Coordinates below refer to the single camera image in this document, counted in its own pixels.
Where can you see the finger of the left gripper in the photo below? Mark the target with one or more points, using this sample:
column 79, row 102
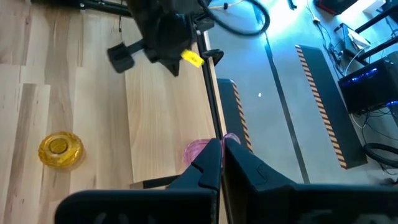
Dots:
column 121, row 57
column 169, row 63

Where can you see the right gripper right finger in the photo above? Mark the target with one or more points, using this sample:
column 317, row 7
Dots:
column 280, row 202

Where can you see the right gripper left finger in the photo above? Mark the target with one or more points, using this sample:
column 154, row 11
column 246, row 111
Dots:
column 155, row 205

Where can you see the pink cone glass vase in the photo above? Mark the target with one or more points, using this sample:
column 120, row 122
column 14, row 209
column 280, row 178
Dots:
column 194, row 149

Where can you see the yellow ribbed glass vase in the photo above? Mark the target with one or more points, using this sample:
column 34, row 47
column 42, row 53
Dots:
column 60, row 151

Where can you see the light wooden shelf board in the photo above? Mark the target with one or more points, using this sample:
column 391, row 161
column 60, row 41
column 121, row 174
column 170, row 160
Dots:
column 161, row 118

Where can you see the yellow label tag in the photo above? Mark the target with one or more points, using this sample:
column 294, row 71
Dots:
column 192, row 58

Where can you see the black mat orange striped edge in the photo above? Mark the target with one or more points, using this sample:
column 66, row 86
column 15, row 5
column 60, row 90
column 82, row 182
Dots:
column 230, row 105
column 329, row 102

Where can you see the black computer tower blue lights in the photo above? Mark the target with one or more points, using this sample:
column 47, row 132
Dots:
column 367, row 87

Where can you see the red black case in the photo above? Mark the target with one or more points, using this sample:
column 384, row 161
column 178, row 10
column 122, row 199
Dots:
column 335, row 4

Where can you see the black table edge frame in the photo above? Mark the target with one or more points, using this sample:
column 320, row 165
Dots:
column 105, row 9

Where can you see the black desk frame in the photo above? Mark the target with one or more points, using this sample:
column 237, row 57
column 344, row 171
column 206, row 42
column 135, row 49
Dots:
column 377, row 19

